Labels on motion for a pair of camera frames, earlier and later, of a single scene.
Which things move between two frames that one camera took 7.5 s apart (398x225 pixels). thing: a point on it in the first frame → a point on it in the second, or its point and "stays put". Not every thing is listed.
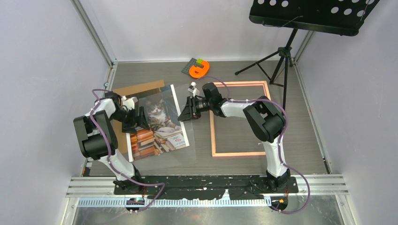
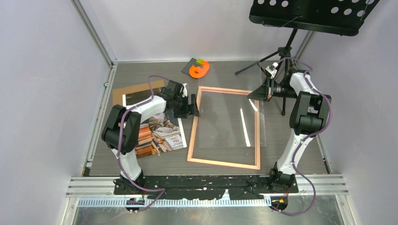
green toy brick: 199,61 stays put
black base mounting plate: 180,187 stays put
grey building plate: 186,70 stays put
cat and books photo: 166,133 stays put
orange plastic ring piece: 197,72 stays put
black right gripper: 190,112 → 265,91
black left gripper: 129,128 → 189,109
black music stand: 344,17 stays put
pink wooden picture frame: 265,93 → 257,133
